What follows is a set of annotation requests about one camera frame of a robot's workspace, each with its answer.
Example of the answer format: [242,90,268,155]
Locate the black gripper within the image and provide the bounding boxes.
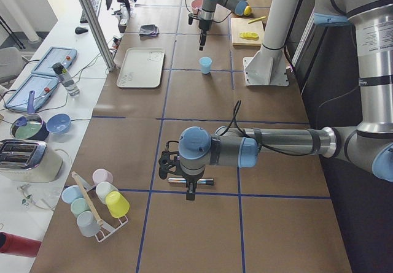
[158,150,204,201]
[188,12,214,51]

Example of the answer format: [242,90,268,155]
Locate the saucepan with blue handle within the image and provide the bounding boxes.
[10,90,49,141]

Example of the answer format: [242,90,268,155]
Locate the yellow cup on rack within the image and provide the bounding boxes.
[105,191,130,218]

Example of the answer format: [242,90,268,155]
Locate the grey folded cloth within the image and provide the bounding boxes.
[139,24,159,37]

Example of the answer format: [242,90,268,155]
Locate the blue teach pendant far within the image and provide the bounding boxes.
[31,47,77,77]

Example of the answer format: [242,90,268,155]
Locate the cream toaster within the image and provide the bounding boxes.
[1,139,63,183]

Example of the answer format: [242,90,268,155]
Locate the blue teach pendant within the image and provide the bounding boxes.
[31,47,77,77]
[4,74,61,112]

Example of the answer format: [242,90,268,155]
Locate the blue teach pendant near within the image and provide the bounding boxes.
[4,74,61,112]

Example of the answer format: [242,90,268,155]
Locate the black keyboard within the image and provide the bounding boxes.
[79,0,103,23]

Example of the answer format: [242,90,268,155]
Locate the grey cup on rack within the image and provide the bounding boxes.
[77,210,101,237]

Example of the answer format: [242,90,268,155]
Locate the green cup on rack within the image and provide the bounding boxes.
[71,198,90,218]

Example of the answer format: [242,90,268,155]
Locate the yellow lemon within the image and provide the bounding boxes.
[243,6,252,17]

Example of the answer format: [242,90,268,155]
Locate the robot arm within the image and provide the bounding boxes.
[158,0,392,201]
[188,0,252,51]

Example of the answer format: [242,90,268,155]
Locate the black computer mouse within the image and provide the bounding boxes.
[74,26,88,35]

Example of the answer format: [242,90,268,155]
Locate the aluminium frame post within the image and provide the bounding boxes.
[79,0,116,72]

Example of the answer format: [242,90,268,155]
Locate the pink bowl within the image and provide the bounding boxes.
[191,0,203,14]

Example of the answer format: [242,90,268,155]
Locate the metal muddler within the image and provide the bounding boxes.
[168,177,214,186]

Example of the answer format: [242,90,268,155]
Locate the clear water bottle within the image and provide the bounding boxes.
[52,63,80,96]

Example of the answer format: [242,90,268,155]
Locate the lemon slices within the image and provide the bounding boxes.
[239,32,259,40]

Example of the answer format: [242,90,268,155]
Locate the blue bowl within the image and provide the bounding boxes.
[46,113,71,134]

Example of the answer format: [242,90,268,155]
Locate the blue cup on rack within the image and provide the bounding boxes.
[61,185,83,205]

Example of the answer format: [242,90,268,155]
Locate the white wire cup rack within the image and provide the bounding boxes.
[71,171,129,242]

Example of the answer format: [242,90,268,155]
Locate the blue plastic cup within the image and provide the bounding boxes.
[199,56,212,74]

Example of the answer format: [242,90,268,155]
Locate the pink cup on rack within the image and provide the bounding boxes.
[92,168,114,185]

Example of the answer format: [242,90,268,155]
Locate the white cup on rack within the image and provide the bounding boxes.
[95,181,118,205]

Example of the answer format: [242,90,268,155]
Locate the red bottle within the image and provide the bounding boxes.
[1,232,42,258]

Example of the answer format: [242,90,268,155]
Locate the cream bear tray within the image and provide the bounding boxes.
[116,48,165,88]

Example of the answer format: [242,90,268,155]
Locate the yellow plastic knife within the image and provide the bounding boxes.
[248,16,267,24]

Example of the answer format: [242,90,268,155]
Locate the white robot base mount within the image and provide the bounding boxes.
[243,57,289,87]

